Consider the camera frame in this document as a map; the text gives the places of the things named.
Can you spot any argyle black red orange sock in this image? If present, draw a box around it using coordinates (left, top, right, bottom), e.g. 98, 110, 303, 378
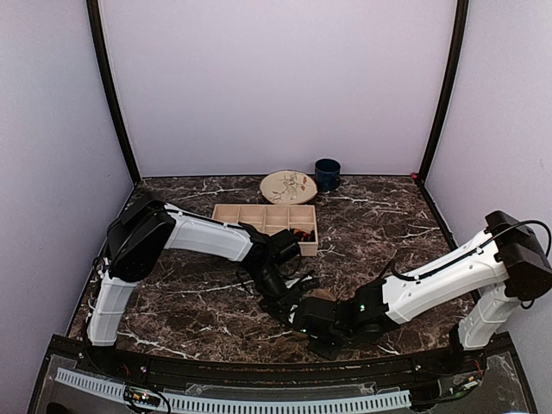
293, 229, 316, 242

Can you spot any wooden compartment tray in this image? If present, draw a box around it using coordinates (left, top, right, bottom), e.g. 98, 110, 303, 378
211, 204, 319, 257

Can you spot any plain brown sock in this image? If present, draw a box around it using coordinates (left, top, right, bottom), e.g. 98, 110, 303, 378
310, 288, 336, 302

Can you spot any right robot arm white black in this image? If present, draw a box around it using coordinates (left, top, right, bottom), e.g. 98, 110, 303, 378
288, 210, 551, 374

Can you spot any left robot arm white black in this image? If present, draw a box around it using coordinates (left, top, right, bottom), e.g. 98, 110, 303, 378
86, 198, 317, 376

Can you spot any cream floral ceramic plate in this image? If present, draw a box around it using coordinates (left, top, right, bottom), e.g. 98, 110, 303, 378
260, 170, 317, 205

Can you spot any dark blue mug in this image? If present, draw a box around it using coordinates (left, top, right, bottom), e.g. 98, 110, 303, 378
315, 159, 341, 192

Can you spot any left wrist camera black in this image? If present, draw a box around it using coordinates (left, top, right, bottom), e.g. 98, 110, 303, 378
269, 229, 301, 265

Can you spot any white slotted cable duct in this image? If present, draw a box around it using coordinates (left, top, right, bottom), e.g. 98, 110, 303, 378
54, 367, 411, 413

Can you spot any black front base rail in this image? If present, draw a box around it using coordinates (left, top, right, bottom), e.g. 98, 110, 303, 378
81, 344, 483, 387

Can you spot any right black frame post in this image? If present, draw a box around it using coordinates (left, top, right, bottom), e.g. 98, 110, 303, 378
417, 0, 469, 186

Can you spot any black frame post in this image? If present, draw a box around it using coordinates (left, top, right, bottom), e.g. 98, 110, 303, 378
417, 0, 469, 186
85, 0, 141, 186

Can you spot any left black frame post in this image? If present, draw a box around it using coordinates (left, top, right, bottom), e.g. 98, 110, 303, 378
85, 0, 141, 186

